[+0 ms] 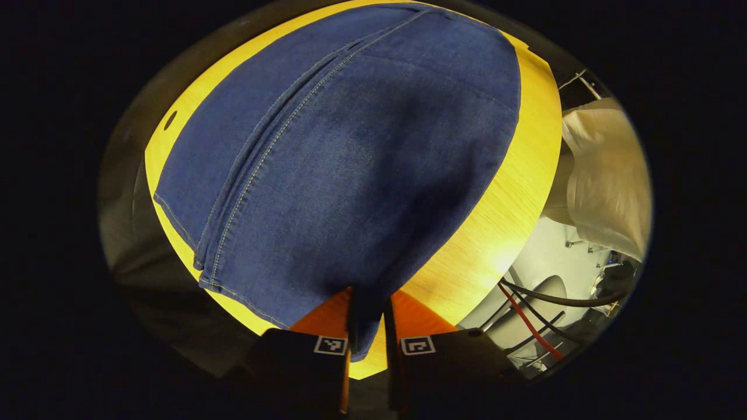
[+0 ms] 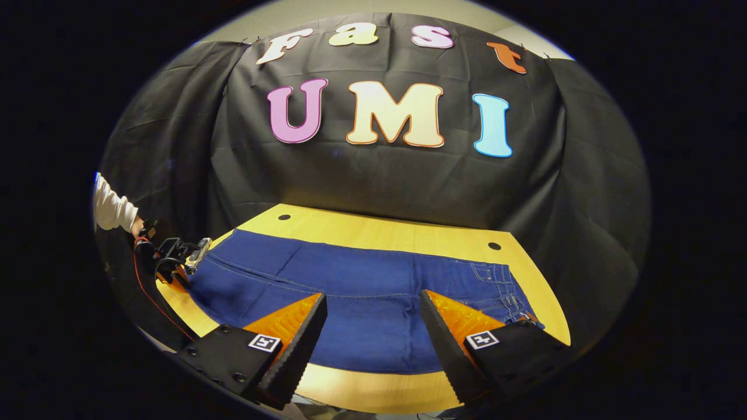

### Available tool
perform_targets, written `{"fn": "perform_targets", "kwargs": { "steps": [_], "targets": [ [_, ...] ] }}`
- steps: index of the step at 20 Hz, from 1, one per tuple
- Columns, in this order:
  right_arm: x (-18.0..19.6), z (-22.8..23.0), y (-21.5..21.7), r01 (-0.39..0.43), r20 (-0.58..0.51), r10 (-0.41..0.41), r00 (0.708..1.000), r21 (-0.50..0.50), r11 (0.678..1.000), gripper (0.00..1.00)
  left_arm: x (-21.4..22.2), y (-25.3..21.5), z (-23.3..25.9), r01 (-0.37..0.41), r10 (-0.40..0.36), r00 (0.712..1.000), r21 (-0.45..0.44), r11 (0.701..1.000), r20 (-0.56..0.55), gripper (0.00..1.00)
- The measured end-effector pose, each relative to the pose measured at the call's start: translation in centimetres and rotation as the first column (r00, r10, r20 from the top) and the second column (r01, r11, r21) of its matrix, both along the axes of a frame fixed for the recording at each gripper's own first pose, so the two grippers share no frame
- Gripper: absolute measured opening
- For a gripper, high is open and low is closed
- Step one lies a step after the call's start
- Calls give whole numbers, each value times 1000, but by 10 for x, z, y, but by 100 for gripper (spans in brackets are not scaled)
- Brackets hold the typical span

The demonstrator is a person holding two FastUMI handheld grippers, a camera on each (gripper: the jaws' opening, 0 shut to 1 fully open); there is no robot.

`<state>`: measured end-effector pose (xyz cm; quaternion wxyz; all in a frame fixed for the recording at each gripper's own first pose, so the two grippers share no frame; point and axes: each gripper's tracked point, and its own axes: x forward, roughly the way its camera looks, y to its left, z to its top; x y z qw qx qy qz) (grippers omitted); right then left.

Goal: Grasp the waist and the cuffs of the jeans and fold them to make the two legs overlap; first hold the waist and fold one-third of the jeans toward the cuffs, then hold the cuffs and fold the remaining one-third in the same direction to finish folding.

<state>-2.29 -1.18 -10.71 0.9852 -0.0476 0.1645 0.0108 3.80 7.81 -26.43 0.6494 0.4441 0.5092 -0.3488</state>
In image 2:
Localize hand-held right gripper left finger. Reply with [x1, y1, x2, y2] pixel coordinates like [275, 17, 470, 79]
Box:
[175, 293, 327, 409]

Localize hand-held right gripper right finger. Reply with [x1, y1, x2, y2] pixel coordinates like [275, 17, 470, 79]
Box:
[420, 290, 575, 406]

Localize blue denim jeans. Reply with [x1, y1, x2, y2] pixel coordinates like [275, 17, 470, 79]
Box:
[188, 229, 544, 375]

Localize black backdrop cloth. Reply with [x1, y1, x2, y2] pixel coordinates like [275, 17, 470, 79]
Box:
[96, 12, 651, 351]

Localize red cable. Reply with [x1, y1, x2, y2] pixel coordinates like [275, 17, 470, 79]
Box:
[133, 236, 196, 342]

